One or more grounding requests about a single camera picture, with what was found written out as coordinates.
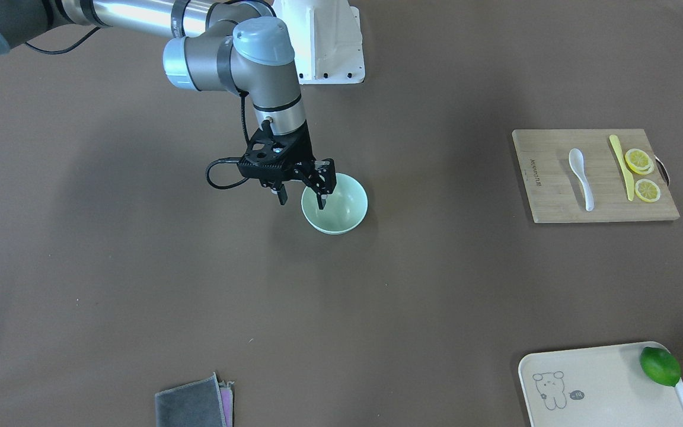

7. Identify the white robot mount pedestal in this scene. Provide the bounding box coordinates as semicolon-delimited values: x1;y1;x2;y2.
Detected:
273;1;366;85

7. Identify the lemon slice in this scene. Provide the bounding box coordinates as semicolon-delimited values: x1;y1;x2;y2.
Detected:
624;148;655;176
634;179;662;203

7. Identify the cream tray with bear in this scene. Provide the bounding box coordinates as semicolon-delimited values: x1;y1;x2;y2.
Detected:
518;341;683;426

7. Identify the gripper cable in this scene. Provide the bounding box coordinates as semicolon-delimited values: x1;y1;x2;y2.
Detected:
205;89;271;191

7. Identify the green lime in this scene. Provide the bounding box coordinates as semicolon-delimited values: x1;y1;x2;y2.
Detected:
639;346;681;387

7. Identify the upper lemon slice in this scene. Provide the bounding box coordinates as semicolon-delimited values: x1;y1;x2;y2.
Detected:
624;148;655;176

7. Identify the yellow plastic knife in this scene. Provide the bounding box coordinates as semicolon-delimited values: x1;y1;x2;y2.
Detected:
609;133;635;202

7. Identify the lower lemon slice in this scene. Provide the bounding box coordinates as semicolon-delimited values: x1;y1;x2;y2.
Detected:
634;179;662;203

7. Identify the grey folded cloth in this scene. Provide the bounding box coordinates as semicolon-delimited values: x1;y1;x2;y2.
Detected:
155;373;235;426

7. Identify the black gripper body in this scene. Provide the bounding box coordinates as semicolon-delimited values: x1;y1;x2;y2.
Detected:
237;120;315;187

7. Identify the light green bowl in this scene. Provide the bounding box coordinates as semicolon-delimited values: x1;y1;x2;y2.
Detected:
301;173;368;235

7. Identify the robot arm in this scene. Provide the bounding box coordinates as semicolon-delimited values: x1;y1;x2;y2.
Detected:
0;1;336;209

